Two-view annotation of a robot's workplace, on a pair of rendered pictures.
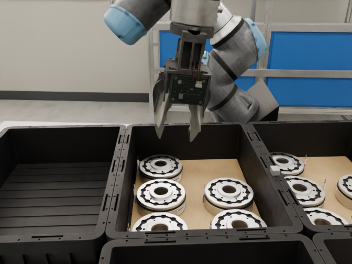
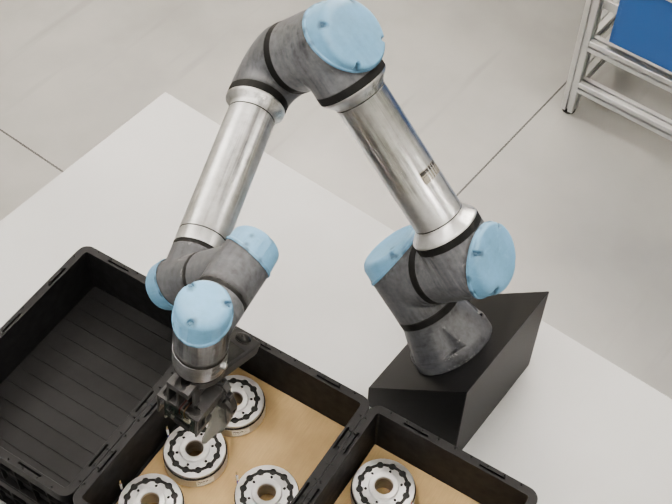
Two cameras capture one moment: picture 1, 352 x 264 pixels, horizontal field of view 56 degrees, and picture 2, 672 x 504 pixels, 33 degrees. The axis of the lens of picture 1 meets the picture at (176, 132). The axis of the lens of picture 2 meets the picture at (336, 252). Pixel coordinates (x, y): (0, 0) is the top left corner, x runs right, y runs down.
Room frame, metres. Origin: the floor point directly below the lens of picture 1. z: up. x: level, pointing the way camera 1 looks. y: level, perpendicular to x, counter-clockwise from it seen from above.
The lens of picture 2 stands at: (-0.06, -0.65, 2.53)
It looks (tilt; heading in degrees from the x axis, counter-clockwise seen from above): 52 degrees down; 34
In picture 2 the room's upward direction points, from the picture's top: 2 degrees clockwise
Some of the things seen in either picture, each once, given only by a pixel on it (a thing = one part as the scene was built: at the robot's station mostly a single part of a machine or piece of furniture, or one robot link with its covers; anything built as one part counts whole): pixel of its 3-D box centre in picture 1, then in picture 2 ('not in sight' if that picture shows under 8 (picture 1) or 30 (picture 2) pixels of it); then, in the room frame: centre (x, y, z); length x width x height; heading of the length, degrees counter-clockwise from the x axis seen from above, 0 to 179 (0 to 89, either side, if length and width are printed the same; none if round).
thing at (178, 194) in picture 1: (161, 193); (194, 450); (0.57, 0.03, 0.86); 0.10 x 0.10 x 0.01
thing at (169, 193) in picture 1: (161, 191); (194, 448); (0.57, 0.03, 0.86); 0.05 x 0.05 x 0.01
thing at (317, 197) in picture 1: (299, 190); not in sight; (0.58, -0.26, 0.86); 0.10 x 0.10 x 0.01
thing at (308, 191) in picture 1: (299, 188); not in sight; (0.58, -0.26, 0.86); 0.05 x 0.05 x 0.01
